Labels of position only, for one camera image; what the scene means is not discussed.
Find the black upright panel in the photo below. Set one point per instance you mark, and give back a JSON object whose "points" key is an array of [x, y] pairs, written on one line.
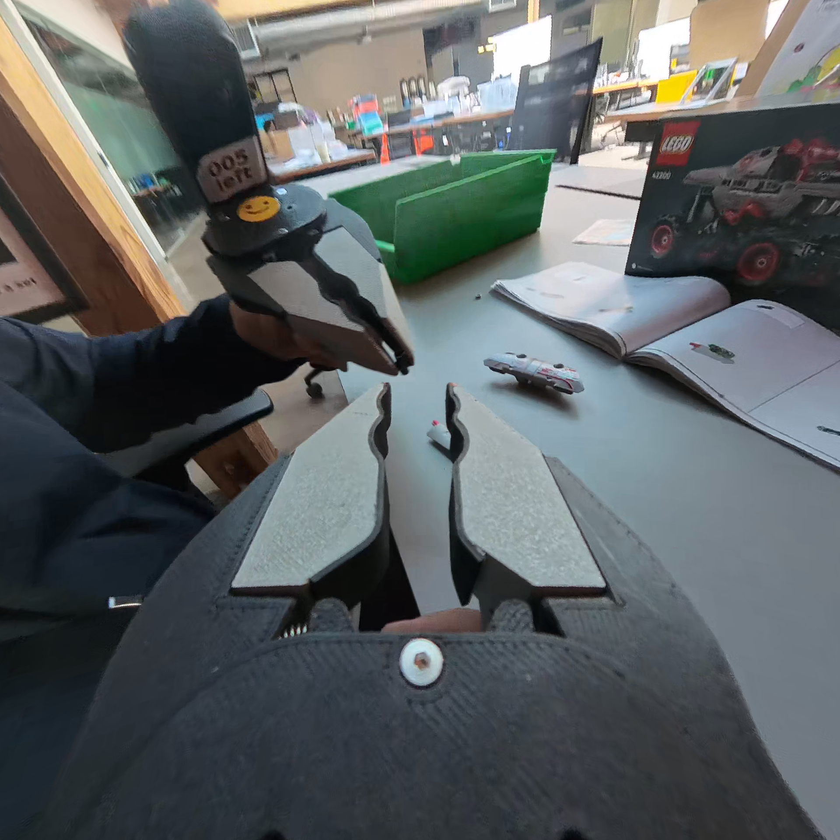
{"points": [[558, 98]]}

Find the black mesh chair armrest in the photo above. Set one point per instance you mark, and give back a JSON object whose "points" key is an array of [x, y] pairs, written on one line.
{"points": [[216, 420]]}

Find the tiny black lego pin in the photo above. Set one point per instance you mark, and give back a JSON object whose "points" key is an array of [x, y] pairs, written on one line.
{"points": [[403, 363]]}

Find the lego set box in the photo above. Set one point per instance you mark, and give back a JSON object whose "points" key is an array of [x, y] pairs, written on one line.
{"points": [[741, 197]]}

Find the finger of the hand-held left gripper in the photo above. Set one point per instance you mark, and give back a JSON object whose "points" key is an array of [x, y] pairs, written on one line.
{"points": [[354, 275], [308, 315]]}

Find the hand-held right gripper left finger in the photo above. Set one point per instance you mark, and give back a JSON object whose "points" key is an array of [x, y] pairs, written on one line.
{"points": [[315, 512]]}

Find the dark framed picture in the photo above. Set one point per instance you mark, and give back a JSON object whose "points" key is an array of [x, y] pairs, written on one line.
{"points": [[33, 262]]}

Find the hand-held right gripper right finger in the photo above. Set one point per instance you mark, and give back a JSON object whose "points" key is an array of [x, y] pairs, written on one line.
{"points": [[518, 512]]}

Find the person's left forearm dark sleeve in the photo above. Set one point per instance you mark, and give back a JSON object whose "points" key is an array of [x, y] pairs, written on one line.
{"points": [[131, 374]]}

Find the grey lego body panel assembly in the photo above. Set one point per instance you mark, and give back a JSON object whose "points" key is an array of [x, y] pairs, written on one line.
{"points": [[535, 371]]}

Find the person's left hand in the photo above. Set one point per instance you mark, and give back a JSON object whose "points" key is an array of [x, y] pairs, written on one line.
{"points": [[275, 341]]}

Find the sticker sheet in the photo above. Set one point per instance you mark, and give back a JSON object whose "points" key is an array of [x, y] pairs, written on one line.
{"points": [[604, 232]]}

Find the yellow bin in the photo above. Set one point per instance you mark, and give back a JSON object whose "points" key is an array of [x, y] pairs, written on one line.
{"points": [[676, 85]]}

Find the cluttered background worktable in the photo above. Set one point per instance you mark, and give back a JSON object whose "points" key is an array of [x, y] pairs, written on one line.
{"points": [[407, 124]]}

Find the green plastic bin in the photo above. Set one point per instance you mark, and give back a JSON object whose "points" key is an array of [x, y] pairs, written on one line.
{"points": [[459, 210]]}

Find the person's dark clothed torso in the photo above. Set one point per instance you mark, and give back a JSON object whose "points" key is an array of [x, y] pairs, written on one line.
{"points": [[72, 525]]}

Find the wooden post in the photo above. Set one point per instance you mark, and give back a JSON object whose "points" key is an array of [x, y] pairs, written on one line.
{"points": [[85, 216]]}

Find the small white red lego piece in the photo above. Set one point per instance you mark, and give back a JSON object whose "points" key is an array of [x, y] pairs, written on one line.
{"points": [[438, 434]]}

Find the printed instruction poster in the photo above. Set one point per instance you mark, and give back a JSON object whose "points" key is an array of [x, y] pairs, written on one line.
{"points": [[807, 52]]}

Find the open instruction booklet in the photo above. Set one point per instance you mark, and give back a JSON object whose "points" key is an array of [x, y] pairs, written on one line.
{"points": [[689, 328]]}

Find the orange traffic cone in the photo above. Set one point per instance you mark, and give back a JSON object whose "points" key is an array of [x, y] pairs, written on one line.
{"points": [[384, 149]]}

